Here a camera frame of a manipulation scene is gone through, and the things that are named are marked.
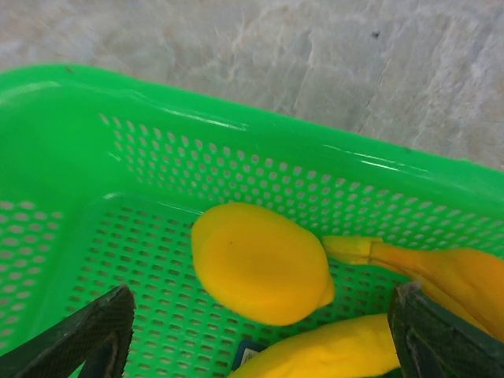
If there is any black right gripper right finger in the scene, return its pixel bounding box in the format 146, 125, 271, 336
387, 281, 504, 378

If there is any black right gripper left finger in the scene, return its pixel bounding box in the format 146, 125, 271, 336
0, 283, 136, 378

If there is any green perforated plastic basket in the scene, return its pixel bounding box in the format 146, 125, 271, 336
0, 62, 504, 378

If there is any yellow fake lemon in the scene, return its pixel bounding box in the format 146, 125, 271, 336
190, 201, 337, 327

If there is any orange-yellow fake banana bunch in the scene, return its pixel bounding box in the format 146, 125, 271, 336
321, 235, 504, 343

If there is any small yellow fake banana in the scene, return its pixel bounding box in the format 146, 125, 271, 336
226, 313, 403, 378

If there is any small paper label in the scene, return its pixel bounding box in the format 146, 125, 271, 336
231, 340, 271, 373

